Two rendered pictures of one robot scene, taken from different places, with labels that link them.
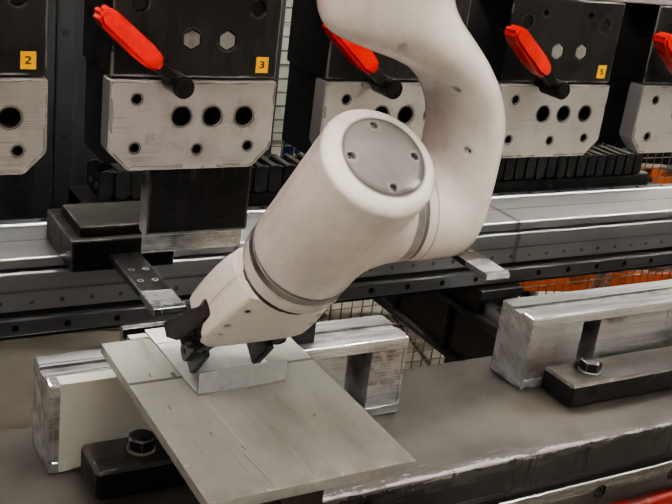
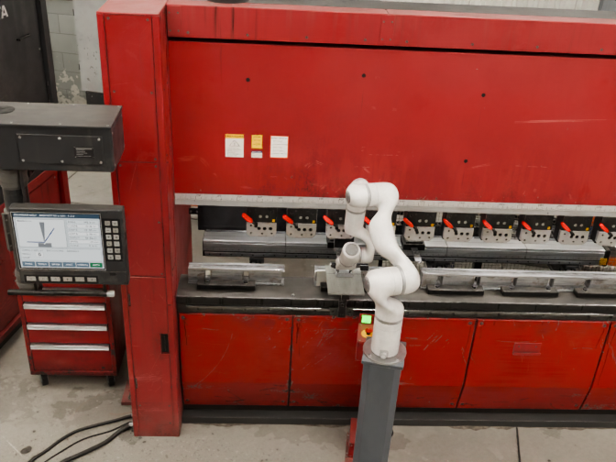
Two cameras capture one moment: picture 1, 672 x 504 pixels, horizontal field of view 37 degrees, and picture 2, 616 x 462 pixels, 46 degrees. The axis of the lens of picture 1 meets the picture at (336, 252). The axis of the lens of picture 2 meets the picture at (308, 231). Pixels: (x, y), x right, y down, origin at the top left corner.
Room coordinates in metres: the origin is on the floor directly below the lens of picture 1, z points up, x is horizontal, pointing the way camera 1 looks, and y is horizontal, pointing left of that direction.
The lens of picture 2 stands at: (-2.04, -1.19, 2.95)
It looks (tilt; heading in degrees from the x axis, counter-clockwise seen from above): 29 degrees down; 28
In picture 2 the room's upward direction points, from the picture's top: 3 degrees clockwise
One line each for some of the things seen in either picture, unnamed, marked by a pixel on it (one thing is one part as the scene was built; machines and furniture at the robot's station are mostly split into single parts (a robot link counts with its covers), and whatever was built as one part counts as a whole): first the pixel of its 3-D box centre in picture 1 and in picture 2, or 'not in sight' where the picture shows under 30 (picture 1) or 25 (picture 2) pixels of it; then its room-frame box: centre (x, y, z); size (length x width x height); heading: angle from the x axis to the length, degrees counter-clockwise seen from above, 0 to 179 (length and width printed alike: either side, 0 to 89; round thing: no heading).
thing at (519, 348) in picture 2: not in sight; (527, 348); (1.29, -0.82, 0.59); 0.15 x 0.02 x 0.07; 121
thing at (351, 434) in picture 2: not in sight; (365, 443); (0.69, -0.18, 0.06); 0.25 x 0.20 x 0.12; 23
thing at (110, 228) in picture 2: not in sight; (73, 241); (-0.21, 0.87, 1.42); 0.45 x 0.12 x 0.36; 122
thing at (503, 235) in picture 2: not in sight; (496, 225); (1.29, -0.53, 1.26); 0.15 x 0.09 x 0.17; 121
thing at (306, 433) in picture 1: (247, 402); (344, 280); (0.76, 0.06, 1.00); 0.26 x 0.18 x 0.01; 31
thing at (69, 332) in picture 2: not in sight; (77, 299); (0.41, 1.60, 0.50); 0.50 x 0.50 x 1.00; 31
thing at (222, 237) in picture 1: (195, 202); (344, 242); (0.89, 0.14, 1.13); 0.10 x 0.02 x 0.10; 121
